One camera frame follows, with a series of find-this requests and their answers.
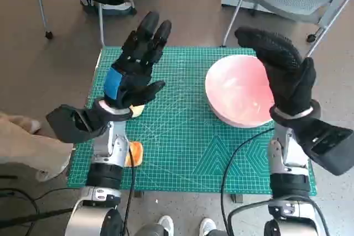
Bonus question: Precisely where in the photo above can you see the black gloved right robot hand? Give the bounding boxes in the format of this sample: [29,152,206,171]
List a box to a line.
[234,27,317,117]

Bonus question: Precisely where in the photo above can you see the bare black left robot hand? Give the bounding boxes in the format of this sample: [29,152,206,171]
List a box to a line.
[102,11,173,109]

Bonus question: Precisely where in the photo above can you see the pale round toy bun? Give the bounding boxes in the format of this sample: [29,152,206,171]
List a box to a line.
[128,104,147,119]

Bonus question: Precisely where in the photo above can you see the pink bowl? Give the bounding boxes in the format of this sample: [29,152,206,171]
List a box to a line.
[204,55,277,129]

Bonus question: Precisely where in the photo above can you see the orange braided toy bread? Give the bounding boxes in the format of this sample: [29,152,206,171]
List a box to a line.
[124,141,144,168]

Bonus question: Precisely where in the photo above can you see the green cutting mat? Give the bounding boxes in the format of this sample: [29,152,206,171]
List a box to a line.
[66,46,318,197]

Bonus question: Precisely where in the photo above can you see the white shoe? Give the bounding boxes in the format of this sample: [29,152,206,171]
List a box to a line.
[199,218,216,236]
[157,215,175,236]

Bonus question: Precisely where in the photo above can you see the black floor bar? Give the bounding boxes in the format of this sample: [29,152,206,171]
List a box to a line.
[0,208,70,229]

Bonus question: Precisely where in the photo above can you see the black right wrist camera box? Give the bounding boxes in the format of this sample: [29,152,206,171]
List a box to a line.
[294,118,354,176]

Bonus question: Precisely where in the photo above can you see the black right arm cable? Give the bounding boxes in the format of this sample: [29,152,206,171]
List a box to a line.
[220,128,276,236]
[227,196,331,236]

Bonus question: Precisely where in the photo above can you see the black floor cable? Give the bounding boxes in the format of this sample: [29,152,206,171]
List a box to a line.
[0,187,74,220]

